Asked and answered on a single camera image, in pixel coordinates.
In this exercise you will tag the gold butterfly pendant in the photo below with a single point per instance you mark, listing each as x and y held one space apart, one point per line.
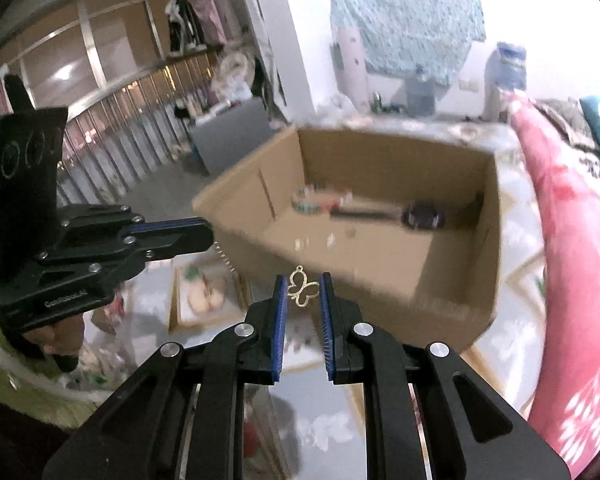
304 301

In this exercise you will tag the person's left hand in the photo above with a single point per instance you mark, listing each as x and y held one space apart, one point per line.
65 335

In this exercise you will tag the black and white hanging garment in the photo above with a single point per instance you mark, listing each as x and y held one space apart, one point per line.
182 25

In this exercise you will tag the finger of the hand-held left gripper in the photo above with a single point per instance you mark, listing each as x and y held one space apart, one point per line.
180 242
170 224

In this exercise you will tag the metal stair railing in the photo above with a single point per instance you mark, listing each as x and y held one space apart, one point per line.
130 110

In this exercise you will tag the brown cardboard box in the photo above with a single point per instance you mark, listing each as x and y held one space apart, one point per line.
380 270

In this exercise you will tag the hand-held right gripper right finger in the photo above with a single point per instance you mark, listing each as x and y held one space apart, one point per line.
327 332

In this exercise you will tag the person's left forearm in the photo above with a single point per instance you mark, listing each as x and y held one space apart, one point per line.
20 390

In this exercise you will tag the blue water jug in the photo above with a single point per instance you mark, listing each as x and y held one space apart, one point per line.
510 70

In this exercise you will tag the teal floral hanging cloth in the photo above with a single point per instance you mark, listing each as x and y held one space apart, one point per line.
405 20

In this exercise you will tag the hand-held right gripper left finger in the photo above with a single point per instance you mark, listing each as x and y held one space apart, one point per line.
279 332

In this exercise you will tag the pile of laundry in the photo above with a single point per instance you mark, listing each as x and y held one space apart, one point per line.
235 75

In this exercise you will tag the pink hanging garment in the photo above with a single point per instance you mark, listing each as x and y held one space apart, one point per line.
215 15

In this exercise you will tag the blue-grey container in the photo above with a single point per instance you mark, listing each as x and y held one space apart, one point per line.
420 92

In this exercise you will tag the grey storage box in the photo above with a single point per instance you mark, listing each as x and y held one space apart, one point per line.
230 135

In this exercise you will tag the pink floral blanket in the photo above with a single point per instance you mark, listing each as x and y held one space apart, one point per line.
570 260

